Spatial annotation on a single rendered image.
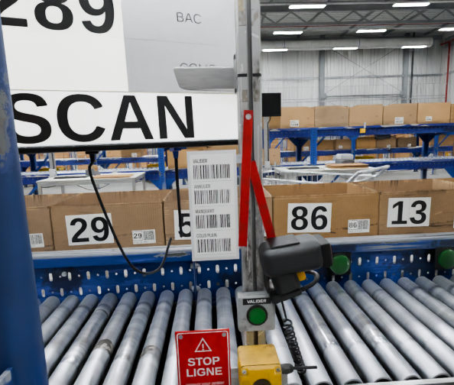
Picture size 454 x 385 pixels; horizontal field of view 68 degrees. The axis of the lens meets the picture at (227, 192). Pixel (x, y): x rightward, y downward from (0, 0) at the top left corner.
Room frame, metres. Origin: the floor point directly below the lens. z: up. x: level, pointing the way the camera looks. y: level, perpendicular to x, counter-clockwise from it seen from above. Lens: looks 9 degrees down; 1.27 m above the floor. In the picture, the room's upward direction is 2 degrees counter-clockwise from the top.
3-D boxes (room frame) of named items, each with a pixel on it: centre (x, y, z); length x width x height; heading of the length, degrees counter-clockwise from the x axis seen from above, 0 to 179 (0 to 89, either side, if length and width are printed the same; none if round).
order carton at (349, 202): (1.35, -0.35, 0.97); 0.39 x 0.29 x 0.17; 93
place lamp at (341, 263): (1.13, -0.39, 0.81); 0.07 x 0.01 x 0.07; 93
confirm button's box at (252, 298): (0.58, -0.05, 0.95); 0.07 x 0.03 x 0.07; 93
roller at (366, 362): (0.89, -0.31, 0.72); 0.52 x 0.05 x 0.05; 3
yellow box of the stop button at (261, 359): (0.55, -0.08, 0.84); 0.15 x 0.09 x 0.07; 93
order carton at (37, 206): (1.30, 0.82, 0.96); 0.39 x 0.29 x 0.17; 92
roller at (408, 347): (0.90, -0.44, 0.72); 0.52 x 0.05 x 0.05; 3
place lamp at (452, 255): (1.15, -0.78, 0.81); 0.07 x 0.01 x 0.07; 93
